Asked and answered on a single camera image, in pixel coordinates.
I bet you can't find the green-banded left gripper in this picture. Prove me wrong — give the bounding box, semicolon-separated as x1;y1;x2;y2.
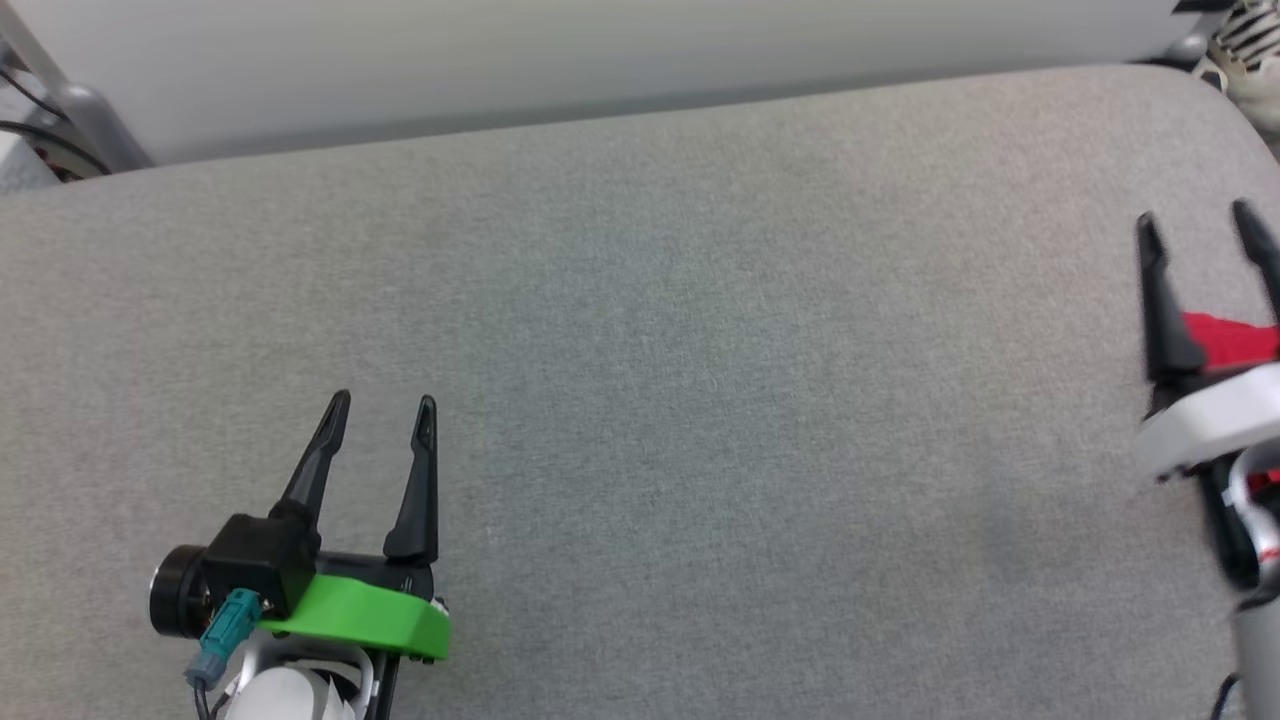
258;390;453;663

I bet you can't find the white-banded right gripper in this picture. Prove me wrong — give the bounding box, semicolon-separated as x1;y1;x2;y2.
1135;200;1280;481

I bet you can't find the red and white garment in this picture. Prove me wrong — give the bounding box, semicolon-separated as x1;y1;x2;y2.
1180;312;1280;373

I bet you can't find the white black-striped sneaker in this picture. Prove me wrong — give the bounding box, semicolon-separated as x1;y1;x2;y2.
1195;0;1280;137

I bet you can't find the white partition panel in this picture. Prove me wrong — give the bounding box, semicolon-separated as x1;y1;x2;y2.
10;0;1206;167

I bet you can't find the teal left camera cable plug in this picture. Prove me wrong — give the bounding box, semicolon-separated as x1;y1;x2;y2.
185;588;264;691

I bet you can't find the black power cable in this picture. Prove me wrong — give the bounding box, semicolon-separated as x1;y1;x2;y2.
0;65;113;183

